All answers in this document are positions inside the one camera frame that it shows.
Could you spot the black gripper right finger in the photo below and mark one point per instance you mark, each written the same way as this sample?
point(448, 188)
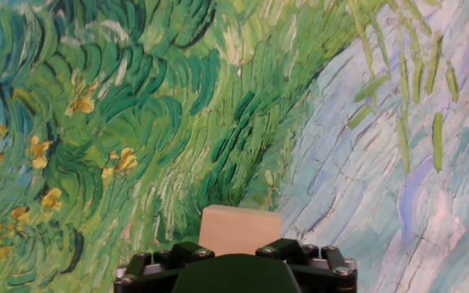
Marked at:
point(324, 264)

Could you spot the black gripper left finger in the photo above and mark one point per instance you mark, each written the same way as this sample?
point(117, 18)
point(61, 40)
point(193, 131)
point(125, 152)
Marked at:
point(153, 264)

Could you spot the plain wooden cube block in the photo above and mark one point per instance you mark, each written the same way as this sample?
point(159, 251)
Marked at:
point(238, 230)

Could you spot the painted landscape print cloth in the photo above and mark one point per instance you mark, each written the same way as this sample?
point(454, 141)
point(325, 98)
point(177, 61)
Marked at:
point(218, 101)

